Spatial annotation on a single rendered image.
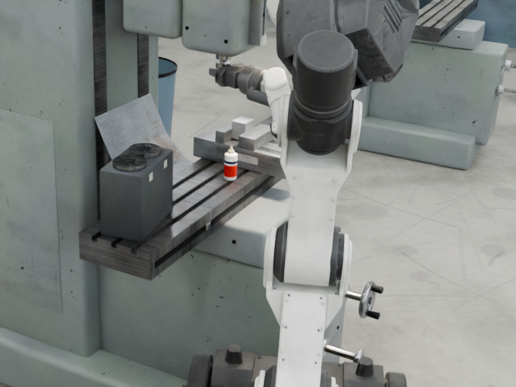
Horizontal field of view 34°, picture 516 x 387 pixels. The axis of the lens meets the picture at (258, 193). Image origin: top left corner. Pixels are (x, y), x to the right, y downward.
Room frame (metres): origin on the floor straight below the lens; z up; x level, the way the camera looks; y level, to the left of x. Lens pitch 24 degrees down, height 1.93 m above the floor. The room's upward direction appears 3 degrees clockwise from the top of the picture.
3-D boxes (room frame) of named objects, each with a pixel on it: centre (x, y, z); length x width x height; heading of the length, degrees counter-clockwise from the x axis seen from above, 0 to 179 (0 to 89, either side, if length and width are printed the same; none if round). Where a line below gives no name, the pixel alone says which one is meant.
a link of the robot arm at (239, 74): (2.41, 0.06, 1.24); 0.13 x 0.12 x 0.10; 136
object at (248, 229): (2.47, 0.13, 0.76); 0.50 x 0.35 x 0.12; 65
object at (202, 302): (2.46, 0.11, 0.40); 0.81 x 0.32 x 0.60; 65
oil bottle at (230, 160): (2.44, 0.09, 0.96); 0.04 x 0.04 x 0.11
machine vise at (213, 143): (2.60, 0.04, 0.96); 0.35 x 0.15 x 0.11; 63
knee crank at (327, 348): (2.12, -0.29, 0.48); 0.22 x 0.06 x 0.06; 65
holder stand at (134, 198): (2.09, 0.33, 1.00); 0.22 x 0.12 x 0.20; 165
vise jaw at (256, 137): (2.59, 0.01, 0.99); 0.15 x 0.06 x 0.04; 153
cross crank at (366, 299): (2.26, -0.33, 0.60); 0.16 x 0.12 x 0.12; 65
